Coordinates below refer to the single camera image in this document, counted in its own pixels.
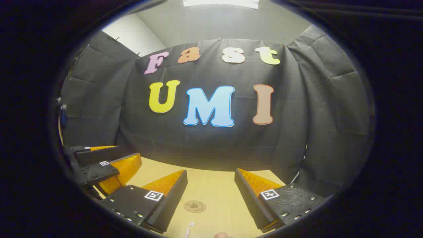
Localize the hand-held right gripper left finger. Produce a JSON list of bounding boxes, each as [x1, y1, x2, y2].
[[98, 170, 188, 234]]

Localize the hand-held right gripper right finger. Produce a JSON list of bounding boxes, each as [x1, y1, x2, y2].
[[234, 168, 327, 234]]

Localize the round cork coaster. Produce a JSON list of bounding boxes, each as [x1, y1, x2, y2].
[[183, 200, 207, 213]]

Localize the light wooden desktop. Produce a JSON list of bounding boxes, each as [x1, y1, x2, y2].
[[99, 156, 288, 238]]

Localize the black backdrop cloth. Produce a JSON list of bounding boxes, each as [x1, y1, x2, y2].
[[59, 25, 372, 199]]

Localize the ceiling light panel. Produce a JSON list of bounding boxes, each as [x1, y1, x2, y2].
[[182, 0, 259, 9]]

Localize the white cable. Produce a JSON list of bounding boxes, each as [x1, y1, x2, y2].
[[292, 142, 308, 183]]

